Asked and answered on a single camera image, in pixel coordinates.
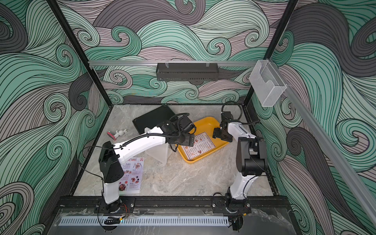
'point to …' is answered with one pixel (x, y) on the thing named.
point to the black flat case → (153, 118)
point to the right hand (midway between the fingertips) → (219, 136)
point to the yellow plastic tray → (207, 126)
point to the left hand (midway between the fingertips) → (187, 139)
